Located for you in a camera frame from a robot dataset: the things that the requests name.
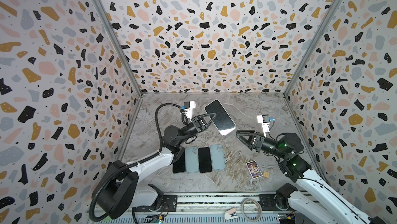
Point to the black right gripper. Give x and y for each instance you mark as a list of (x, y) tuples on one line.
[(254, 140)]

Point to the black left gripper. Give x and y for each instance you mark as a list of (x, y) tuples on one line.
[(199, 124)]

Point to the black phone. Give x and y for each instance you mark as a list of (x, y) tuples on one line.
[(223, 121)]

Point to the pale green phone case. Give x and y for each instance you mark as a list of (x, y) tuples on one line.
[(192, 160), (217, 157)]

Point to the small phone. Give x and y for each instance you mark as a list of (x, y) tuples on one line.
[(204, 159)]

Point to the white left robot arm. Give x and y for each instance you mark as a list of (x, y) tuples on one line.
[(118, 189)]

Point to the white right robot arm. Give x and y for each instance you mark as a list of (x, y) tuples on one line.
[(330, 207)]

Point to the purple playing card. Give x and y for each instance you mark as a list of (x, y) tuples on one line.
[(254, 169)]

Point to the white pink stapler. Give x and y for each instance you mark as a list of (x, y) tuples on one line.
[(231, 214)]

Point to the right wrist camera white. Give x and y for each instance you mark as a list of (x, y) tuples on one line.
[(266, 123)]

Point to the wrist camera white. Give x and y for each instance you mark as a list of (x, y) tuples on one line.
[(266, 123), (187, 109)]

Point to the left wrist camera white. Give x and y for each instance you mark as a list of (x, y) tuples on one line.
[(187, 109)]

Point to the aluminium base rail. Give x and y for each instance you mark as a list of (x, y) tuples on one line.
[(209, 208)]

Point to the aluminium corner post left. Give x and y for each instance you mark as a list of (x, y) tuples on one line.
[(112, 36)]

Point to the aluminium corner post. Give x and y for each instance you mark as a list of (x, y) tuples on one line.
[(312, 45), (112, 36)]

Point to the aluminium corner post right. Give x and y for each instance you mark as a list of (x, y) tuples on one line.
[(312, 45)]

